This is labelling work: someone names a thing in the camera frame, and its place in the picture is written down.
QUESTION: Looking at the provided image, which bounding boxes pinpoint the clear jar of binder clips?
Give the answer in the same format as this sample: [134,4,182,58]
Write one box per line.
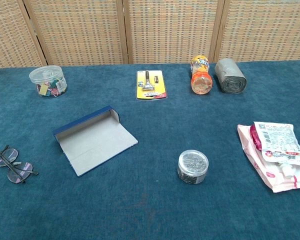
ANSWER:
[28,65,68,98]

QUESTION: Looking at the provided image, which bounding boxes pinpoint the blue folding glasses case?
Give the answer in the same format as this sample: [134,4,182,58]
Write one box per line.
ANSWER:
[52,105,139,178]

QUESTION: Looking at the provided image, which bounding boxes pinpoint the orange drink bottle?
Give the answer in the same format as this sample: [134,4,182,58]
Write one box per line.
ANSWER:
[189,55,213,96]

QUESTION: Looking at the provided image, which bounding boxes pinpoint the round clear tin of pins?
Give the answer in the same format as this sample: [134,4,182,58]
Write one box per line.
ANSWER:
[177,149,210,185]

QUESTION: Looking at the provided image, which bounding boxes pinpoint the yellow razor blister pack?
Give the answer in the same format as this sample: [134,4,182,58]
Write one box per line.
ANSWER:
[135,69,169,101]

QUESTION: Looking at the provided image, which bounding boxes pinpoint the pink white plastic pack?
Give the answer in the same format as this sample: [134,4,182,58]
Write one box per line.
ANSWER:
[236,124,300,194]

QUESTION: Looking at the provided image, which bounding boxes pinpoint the grey garbage bag roll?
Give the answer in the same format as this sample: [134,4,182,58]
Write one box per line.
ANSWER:
[214,58,248,95]

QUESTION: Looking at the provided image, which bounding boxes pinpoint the white labelled spout pouch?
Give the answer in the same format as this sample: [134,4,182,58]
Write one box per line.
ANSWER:
[249,121,300,178]

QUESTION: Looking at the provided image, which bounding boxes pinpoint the blue carpet table cover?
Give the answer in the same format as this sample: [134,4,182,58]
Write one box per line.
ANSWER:
[0,59,300,240]

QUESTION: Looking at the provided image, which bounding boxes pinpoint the black thin-framed eyeglasses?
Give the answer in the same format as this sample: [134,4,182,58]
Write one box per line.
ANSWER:
[0,144,40,185]

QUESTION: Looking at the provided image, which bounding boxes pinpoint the woven bamboo folding screen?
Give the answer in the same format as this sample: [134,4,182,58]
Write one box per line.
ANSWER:
[0,0,300,70]

